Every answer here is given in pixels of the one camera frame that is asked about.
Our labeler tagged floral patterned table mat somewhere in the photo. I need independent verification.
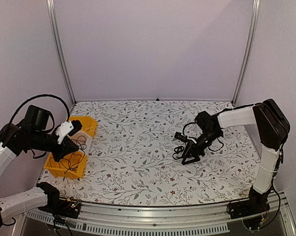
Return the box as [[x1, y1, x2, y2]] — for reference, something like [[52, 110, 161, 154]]
[[40, 101, 260, 206]]

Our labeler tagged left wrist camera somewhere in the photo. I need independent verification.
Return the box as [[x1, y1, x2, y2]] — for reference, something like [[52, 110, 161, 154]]
[[54, 120, 82, 144]]

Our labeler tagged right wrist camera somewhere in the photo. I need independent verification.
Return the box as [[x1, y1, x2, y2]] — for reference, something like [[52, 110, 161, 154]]
[[174, 132, 197, 144]]

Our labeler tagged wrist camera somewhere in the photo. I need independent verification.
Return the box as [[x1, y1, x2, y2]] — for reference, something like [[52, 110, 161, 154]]
[[174, 132, 197, 144], [54, 120, 82, 144]]

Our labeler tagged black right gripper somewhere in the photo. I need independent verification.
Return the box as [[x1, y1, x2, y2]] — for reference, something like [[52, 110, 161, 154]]
[[182, 130, 221, 165]]

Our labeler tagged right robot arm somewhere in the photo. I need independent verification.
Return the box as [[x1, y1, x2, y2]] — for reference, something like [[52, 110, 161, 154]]
[[174, 98, 291, 214]]

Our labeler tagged translucent white plastic bin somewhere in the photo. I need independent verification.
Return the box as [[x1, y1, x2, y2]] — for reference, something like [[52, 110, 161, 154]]
[[70, 131, 93, 154]]

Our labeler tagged left aluminium frame post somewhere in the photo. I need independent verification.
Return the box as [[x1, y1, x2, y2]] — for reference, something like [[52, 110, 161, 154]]
[[46, 0, 76, 104]]

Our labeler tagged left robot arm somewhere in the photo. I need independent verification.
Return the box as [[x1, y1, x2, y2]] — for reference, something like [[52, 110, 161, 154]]
[[0, 105, 82, 228]]

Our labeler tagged black ribbon cable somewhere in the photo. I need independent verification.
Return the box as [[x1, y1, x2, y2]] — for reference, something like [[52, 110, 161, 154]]
[[172, 145, 188, 160]]

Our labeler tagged aluminium frame post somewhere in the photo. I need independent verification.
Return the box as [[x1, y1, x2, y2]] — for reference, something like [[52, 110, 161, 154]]
[[232, 0, 260, 105], [46, 0, 76, 104]]

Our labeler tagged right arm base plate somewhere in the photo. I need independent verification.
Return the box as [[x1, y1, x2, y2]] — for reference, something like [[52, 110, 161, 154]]
[[226, 200, 270, 219]]

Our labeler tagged aluminium front rail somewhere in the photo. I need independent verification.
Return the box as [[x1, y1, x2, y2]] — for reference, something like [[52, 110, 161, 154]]
[[12, 191, 296, 236]]

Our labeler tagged yellow plastic bin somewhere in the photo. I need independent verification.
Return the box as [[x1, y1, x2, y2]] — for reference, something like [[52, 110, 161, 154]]
[[69, 116, 98, 138], [44, 151, 88, 179]]

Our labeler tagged right aluminium frame post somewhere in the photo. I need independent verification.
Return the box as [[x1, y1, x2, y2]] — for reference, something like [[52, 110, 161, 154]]
[[232, 0, 260, 105]]

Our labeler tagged yellow plastic bin far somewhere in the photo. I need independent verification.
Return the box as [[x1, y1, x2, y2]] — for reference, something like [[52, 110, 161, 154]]
[[69, 116, 98, 138]]

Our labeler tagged yellow plastic bin near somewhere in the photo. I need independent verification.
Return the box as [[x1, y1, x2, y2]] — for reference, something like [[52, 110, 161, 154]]
[[44, 151, 88, 179]]

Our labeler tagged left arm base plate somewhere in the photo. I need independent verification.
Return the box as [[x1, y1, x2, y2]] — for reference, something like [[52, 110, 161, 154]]
[[38, 198, 81, 219]]

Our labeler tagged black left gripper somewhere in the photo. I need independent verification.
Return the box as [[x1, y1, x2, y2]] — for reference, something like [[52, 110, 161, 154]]
[[30, 129, 79, 162]]

